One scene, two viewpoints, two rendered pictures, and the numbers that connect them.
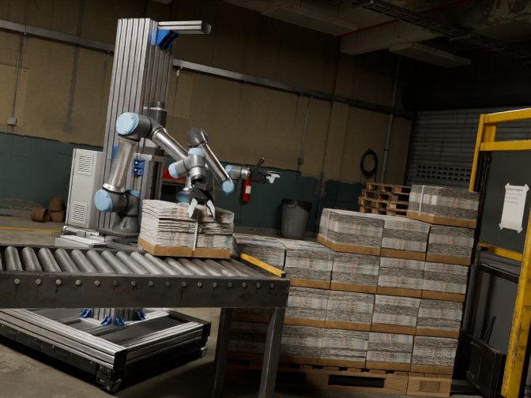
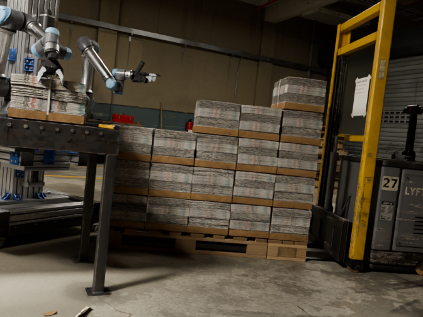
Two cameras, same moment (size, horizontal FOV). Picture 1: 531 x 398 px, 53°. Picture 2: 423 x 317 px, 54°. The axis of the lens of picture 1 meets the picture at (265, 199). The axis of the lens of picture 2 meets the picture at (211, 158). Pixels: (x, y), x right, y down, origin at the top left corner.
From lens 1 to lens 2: 86 cm
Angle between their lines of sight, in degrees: 3
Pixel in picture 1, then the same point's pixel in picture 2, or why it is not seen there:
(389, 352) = (250, 221)
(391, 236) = (248, 119)
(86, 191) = not seen: outside the picture
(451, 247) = (302, 129)
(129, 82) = not seen: outside the picture
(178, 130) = (131, 85)
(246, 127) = (188, 82)
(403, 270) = (259, 150)
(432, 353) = (289, 222)
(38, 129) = not seen: hidden behind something
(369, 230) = (227, 114)
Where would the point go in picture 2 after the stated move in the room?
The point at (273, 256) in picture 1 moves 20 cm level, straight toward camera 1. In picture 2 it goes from (142, 136) to (135, 136)
